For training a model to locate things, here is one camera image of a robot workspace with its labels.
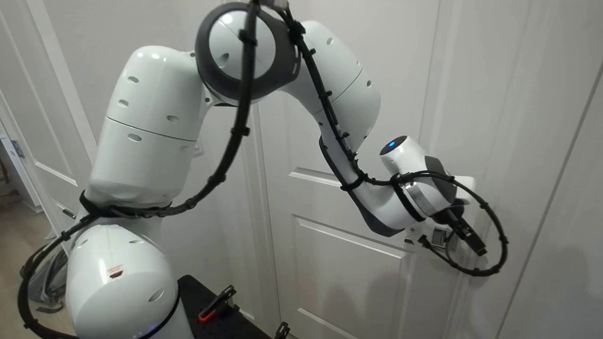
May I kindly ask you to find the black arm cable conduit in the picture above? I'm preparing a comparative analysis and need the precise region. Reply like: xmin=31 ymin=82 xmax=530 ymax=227
xmin=18 ymin=0 xmax=509 ymax=339

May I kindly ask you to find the white closet door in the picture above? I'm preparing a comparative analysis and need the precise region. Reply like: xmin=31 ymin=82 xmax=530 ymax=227
xmin=0 ymin=0 xmax=106 ymax=238

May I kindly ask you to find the black clamp with orange grip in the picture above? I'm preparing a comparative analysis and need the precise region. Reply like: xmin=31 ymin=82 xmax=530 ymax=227
xmin=195 ymin=285 xmax=240 ymax=328

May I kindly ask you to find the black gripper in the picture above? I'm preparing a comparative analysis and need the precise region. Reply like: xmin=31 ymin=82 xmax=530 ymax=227
xmin=432 ymin=204 xmax=490 ymax=259

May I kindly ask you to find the white panel door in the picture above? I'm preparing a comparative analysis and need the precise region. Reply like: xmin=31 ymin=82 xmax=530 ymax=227
xmin=251 ymin=0 xmax=549 ymax=339

